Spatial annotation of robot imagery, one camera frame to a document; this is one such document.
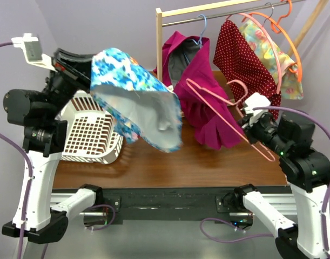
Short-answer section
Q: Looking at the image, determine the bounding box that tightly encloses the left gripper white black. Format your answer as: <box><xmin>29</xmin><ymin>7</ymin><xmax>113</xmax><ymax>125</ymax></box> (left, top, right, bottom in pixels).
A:
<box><xmin>42</xmin><ymin>47</ymin><xmax>118</xmax><ymax>119</ymax></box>

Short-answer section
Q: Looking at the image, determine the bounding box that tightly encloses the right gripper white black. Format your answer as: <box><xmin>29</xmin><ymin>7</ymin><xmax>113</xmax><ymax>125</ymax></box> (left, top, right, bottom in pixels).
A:
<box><xmin>237</xmin><ymin>108</ymin><xmax>291</xmax><ymax>154</ymax></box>

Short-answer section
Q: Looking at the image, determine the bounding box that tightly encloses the red polka dot skirt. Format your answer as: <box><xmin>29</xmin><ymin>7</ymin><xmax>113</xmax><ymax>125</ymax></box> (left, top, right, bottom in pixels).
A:
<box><xmin>213</xmin><ymin>20</ymin><xmax>281</xmax><ymax>107</ymax></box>

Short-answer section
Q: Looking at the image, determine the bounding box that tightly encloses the magenta cloth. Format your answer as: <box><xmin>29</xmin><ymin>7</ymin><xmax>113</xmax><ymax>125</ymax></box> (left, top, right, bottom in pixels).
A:
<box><xmin>162</xmin><ymin>31</ymin><xmax>241</xmax><ymax>150</ymax></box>

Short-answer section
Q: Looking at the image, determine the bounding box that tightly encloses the blue floral cloth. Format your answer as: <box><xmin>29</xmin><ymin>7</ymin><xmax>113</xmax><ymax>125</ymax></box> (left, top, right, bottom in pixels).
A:
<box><xmin>90</xmin><ymin>47</ymin><xmax>183</xmax><ymax>153</ymax></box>

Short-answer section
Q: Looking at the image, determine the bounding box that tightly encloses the pink wire hanger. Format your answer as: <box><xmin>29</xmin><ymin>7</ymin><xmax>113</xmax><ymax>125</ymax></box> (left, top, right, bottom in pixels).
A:
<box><xmin>185</xmin><ymin>78</ymin><xmax>276</xmax><ymax>162</ymax></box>

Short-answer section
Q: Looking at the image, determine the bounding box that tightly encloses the blue wire hanger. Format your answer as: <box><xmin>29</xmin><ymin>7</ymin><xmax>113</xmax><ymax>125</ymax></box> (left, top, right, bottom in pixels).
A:
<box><xmin>182</xmin><ymin>14</ymin><xmax>207</xmax><ymax>65</ymax></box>

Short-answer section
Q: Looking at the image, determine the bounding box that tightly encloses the pink plastic hanger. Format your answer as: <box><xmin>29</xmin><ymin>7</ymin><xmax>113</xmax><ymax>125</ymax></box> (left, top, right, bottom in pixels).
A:
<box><xmin>213</xmin><ymin>13</ymin><xmax>281</xmax><ymax>99</ymax></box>

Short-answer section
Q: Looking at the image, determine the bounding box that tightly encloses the orange plastic hanger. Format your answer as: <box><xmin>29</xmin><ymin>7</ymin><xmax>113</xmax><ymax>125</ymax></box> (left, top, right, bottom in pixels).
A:
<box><xmin>240</xmin><ymin>0</ymin><xmax>303</xmax><ymax>83</ymax></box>

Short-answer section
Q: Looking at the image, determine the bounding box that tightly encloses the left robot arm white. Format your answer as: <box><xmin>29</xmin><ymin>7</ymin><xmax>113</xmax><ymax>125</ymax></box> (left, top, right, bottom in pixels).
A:
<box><xmin>2</xmin><ymin>33</ymin><xmax>104</xmax><ymax>244</ymax></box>

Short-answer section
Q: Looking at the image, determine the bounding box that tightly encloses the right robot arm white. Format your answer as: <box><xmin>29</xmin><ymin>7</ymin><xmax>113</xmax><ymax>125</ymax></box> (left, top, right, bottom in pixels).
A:
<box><xmin>222</xmin><ymin>93</ymin><xmax>330</xmax><ymax>258</ymax></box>

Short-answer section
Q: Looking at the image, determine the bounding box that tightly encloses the white laundry basket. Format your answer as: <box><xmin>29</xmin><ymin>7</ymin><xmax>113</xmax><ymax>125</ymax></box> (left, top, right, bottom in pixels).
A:
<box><xmin>57</xmin><ymin>90</ymin><xmax>124</xmax><ymax>165</ymax></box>

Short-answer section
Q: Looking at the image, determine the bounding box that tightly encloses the wooden clothes rack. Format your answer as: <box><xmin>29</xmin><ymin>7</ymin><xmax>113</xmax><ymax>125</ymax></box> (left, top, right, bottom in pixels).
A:
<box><xmin>153</xmin><ymin>1</ymin><xmax>330</xmax><ymax>80</ymax></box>

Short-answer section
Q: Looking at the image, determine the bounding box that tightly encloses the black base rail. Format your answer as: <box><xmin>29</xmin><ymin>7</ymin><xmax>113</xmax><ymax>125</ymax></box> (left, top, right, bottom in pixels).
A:
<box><xmin>50</xmin><ymin>186</ymin><xmax>295</xmax><ymax>226</ymax></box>

